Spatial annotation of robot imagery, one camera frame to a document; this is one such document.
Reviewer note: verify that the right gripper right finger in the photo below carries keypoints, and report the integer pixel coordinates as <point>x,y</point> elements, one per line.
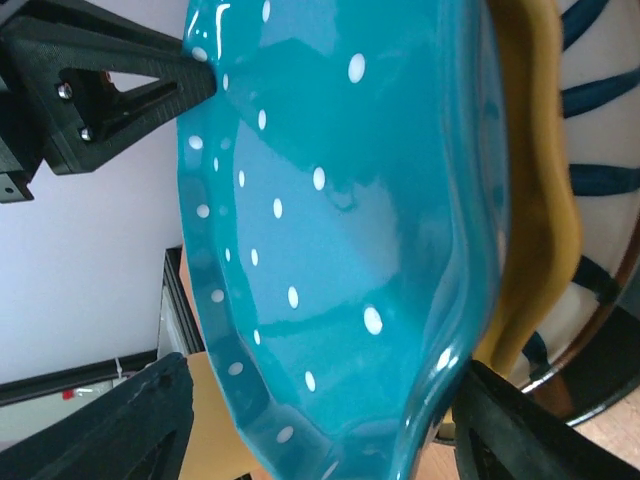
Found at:
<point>501,434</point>

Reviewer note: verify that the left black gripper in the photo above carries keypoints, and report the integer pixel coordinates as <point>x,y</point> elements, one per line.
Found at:
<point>80,84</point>

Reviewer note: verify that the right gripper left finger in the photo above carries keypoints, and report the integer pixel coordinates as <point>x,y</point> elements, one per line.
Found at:
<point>138,430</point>

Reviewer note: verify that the teal polka dot plate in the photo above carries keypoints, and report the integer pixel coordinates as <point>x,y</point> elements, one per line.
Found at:
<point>340,240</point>

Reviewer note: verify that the black rimmed striped plate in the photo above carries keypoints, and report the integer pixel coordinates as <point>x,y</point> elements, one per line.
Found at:
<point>584,357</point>

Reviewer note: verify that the yellow plate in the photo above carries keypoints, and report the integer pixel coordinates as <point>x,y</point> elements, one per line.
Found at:
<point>535,200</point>

